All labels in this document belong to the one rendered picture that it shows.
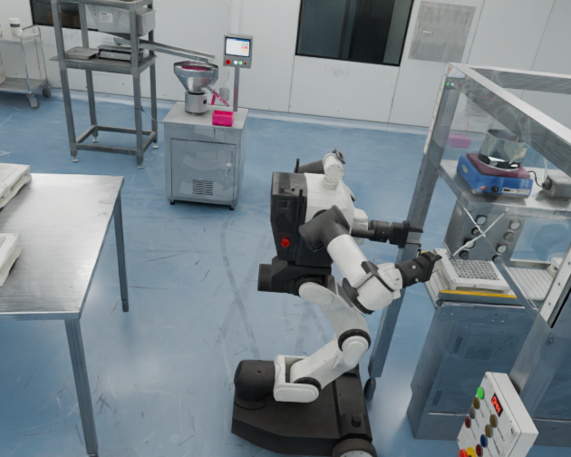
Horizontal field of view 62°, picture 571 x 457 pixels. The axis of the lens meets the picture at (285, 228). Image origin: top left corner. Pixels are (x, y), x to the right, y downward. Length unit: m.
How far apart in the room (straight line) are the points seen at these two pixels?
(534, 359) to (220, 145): 3.13
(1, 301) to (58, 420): 0.91
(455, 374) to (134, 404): 1.54
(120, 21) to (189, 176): 1.51
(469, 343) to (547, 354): 1.02
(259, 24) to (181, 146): 2.92
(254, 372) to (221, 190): 2.16
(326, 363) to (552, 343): 1.21
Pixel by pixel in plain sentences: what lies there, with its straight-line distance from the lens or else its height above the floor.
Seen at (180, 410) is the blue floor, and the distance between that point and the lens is 2.58.
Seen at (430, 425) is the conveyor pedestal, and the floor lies 0.10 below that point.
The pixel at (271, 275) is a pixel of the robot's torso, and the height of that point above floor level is 0.89.
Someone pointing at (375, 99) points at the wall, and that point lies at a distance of 6.80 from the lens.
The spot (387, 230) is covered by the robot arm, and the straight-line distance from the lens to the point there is 1.96.
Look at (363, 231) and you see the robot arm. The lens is 1.92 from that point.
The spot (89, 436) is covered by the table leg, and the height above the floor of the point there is 0.21.
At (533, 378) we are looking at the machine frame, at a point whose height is 1.22.
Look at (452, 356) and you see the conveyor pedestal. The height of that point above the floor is 0.57.
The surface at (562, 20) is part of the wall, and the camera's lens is 7.32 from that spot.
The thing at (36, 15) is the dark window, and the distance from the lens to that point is 7.28.
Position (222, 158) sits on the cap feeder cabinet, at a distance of 3.98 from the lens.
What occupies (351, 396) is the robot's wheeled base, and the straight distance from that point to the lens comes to 2.46.
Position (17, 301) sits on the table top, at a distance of 1.88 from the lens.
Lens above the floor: 2.01
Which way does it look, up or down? 30 degrees down
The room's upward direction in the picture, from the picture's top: 7 degrees clockwise
